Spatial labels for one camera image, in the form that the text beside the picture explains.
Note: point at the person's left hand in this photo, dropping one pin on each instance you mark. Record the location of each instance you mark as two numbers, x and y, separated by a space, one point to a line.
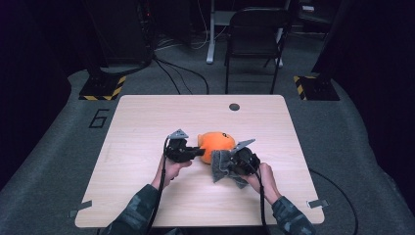
173 169

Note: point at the person's right hand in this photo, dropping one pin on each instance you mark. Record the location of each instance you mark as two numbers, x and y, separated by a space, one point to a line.
270 184

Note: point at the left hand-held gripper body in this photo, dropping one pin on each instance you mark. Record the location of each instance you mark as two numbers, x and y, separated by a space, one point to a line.
177 151

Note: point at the grey towel cloth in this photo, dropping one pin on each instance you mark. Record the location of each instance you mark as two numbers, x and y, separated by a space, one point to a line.
220 166

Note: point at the black folding chair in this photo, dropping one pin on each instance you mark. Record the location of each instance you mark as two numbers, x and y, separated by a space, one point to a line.
254 36

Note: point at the orange plush toy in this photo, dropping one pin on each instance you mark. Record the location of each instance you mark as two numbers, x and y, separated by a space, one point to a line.
217 142

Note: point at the black stand base striped edge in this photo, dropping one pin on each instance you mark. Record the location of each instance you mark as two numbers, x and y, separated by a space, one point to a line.
101 88
319 89

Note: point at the white desk frame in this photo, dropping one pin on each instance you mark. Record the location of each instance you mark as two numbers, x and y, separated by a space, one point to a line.
211 49

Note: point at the dark curtain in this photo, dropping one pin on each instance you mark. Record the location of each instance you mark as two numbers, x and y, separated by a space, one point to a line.
375 81
32 81

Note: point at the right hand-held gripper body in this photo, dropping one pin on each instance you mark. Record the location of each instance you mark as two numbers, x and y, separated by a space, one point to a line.
244 161

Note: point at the dark equipment cabinet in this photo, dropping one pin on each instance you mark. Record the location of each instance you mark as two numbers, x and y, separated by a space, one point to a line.
120 32

